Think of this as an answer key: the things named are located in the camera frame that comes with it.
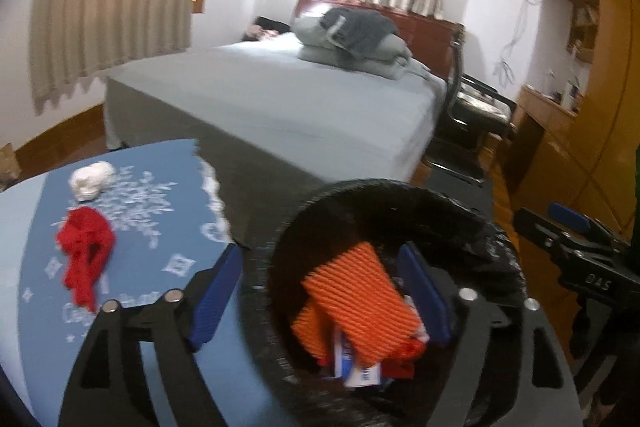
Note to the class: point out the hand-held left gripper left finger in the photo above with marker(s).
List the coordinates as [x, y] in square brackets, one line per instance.
[215, 299]

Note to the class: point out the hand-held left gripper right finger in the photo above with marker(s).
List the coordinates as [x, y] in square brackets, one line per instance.
[425, 299]

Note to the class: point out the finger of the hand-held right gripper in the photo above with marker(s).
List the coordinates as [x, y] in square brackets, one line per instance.
[537, 229]
[567, 217]

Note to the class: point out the red white snack packet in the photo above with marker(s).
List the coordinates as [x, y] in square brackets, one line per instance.
[400, 359]

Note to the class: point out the black trash bin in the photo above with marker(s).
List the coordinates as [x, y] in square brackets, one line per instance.
[280, 297]

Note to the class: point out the orange foam net sleeve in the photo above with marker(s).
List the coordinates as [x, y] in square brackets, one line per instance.
[355, 302]

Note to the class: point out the wooden wardrobe cabinet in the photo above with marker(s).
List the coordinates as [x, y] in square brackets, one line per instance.
[600, 107]

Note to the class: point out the black office chair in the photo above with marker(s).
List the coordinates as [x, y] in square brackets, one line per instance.
[475, 112]

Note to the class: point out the red crumpled cloth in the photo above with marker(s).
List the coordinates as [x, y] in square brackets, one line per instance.
[85, 247]

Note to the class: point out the white crumpled tissue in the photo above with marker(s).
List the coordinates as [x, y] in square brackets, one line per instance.
[91, 182]

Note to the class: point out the blue leaf print tablecloth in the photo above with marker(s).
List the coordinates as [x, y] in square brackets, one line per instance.
[40, 332]

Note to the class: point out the bed with grey sheet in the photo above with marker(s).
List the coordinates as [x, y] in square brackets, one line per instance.
[280, 107]

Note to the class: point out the grey pillows and blanket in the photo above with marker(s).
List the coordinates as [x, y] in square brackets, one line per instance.
[430, 37]

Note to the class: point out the light grey pillow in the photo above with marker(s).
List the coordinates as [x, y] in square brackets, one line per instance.
[385, 62]
[307, 32]

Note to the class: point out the brown paper bag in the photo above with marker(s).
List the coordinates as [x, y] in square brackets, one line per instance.
[7, 162]

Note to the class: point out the dark grey garment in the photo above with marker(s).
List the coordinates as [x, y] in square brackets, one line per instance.
[357, 29]

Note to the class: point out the dark pink bundle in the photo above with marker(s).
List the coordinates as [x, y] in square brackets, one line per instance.
[262, 31]

